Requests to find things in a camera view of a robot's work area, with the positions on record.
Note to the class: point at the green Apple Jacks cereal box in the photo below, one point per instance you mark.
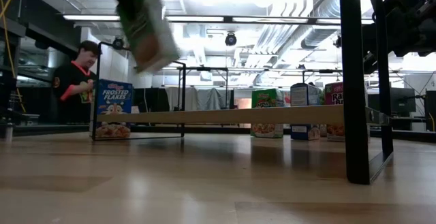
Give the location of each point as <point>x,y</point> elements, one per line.
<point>267,99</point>
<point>150,36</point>

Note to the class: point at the blue Frosted Flakes cereal box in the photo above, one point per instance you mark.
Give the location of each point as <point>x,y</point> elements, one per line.
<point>114,98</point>
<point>304,96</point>

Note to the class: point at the magenta Raisin Bran cereal box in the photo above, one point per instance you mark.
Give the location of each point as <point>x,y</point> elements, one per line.
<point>334,96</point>

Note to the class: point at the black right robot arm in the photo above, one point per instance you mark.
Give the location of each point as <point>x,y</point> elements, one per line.
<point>405,19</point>

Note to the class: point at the wooden shelf with black legs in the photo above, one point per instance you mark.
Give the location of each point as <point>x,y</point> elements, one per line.
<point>238,115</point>

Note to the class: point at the person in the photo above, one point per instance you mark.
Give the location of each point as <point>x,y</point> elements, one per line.
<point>73,84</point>

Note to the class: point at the grey draped cloth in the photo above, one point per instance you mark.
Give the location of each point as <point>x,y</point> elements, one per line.
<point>207,98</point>

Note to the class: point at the grey metal bin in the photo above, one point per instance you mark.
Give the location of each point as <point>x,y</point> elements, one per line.
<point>27,119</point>

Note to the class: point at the black computer monitor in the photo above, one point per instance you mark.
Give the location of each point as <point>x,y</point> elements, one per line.
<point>402,99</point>

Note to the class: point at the black ceiling camera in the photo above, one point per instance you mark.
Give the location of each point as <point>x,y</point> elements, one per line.
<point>230,39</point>
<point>118,43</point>

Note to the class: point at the black background workstation frame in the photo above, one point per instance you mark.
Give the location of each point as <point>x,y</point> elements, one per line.
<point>204,68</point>

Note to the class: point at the black aluminium rig frame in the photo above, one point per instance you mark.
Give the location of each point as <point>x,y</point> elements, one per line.
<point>204,128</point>

